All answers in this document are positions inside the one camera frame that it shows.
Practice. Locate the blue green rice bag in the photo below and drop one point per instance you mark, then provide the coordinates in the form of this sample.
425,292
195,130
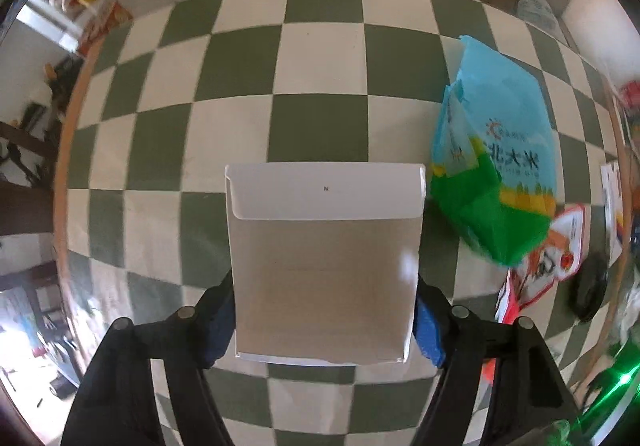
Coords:
492,165

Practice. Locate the white paper card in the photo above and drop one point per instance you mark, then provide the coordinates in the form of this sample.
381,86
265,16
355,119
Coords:
612,206

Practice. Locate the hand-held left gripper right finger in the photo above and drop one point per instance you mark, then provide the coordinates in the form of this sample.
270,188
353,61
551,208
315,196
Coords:
430,331

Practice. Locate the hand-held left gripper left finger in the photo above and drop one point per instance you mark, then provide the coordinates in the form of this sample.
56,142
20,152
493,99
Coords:
218,326

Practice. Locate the red white snack packet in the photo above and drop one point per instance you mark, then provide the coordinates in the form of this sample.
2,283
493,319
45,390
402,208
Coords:
545,256

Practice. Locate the white cardboard box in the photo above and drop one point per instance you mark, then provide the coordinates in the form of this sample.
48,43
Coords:
325,266

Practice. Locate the checkered tablecloth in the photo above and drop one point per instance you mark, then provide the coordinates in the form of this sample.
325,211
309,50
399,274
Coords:
310,90

